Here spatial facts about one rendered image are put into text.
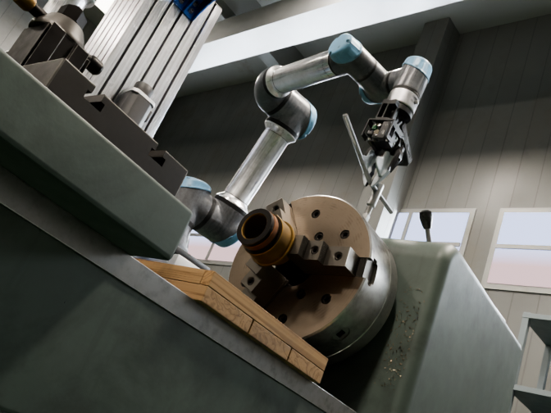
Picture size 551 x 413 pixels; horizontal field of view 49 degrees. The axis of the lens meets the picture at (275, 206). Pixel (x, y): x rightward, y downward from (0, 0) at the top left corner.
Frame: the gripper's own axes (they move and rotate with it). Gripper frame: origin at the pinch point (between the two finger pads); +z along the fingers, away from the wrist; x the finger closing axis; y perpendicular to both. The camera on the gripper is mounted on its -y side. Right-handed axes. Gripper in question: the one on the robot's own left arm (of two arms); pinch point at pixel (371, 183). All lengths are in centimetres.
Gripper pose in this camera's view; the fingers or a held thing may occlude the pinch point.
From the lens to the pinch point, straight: 144.6
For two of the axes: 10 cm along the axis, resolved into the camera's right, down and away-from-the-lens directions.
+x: 7.6, 1.3, -6.4
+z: -4.2, 8.4, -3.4
